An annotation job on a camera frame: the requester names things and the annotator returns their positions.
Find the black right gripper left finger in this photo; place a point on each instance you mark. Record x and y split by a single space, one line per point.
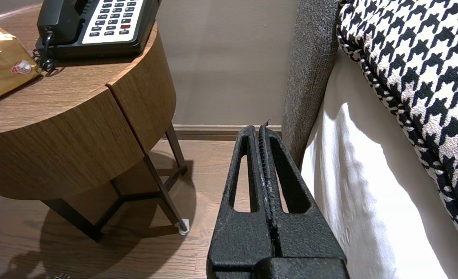
236 236

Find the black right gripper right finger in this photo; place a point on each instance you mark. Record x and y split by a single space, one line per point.
306 236

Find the curved wooden table drawer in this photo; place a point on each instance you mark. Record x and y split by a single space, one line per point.
58 143

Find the gold tissue pack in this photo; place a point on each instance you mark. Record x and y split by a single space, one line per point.
0 62

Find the white bed sheet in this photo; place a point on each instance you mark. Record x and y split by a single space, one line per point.
368 193

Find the grey fabric headboard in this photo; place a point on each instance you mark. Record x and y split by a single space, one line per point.
310 69

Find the round wooden side table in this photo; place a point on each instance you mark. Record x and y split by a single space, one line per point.
143 89

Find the black white houndstooth pillow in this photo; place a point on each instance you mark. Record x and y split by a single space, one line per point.
418 69

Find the black and white desk phone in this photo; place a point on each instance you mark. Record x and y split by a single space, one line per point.
112 23

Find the black telephone handset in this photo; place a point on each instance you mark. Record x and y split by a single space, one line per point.
58 19

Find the wall skirting board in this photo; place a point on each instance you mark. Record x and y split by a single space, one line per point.
213 131

